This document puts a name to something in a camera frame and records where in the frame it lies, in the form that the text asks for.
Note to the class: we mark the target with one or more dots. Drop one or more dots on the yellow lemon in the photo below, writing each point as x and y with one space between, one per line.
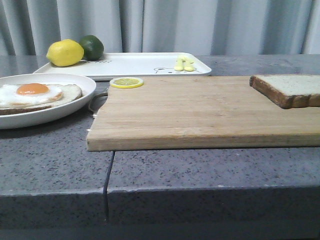
65 53

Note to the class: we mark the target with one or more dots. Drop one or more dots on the pale yellow utensil left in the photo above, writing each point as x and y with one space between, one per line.
179 64

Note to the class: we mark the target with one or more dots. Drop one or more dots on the pale yellow utensil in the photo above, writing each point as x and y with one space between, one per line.
188 64
179 64

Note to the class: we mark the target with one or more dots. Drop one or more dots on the lemon slice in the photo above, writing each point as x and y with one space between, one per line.
126 82

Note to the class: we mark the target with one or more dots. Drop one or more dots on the pale yellow utensil right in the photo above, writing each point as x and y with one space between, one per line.
188 64

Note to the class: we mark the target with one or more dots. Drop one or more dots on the white bread slice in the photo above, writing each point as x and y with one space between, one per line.
289 90

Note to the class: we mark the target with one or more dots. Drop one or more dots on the metal cutting board handle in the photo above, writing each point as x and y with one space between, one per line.
96 102

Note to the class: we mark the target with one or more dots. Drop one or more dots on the grey curtain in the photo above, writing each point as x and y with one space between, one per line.
199 27

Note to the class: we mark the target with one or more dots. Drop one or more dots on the green lime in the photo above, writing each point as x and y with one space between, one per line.
92 46

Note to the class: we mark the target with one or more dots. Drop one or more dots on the white round plate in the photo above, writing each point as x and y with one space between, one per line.
20 120

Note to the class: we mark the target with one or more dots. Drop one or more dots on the wooden cutting board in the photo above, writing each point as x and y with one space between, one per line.
198 112

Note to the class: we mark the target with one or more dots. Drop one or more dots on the white rectangular tray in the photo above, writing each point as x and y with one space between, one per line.
133 64

